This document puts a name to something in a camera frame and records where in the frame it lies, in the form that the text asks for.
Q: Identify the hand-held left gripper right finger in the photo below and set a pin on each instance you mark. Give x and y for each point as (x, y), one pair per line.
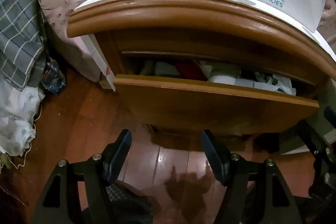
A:
(214, 158)

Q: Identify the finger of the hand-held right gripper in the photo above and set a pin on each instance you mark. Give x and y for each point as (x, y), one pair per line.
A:
(311, 137)
(331, 119)

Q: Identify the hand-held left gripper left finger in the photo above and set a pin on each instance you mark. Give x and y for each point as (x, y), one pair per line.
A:
(122, 158)

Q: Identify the wooden drawer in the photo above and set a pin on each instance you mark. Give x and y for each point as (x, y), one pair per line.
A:
(210, 108)

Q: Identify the red underwear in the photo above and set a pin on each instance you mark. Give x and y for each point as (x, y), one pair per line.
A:
(191, 70)

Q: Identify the yellow green cloth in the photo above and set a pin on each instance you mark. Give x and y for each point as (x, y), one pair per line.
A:
(147, 67)

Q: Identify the grey white underwear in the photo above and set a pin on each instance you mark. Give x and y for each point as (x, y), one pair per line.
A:
(165, 69)

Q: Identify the person's plaid trouser leg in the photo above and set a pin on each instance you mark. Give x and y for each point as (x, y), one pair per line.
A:
(126, 211)

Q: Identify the blue patterned packet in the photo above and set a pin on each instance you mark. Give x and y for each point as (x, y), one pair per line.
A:
(53, 79)

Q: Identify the white sheer fabric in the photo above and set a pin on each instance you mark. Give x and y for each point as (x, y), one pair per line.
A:
(15, 113)

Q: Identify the wooden nightstand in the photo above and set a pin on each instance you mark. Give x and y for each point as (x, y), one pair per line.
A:
(183, 19)

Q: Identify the grey plaid cloth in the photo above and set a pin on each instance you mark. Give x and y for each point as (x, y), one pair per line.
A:
(18, 29)

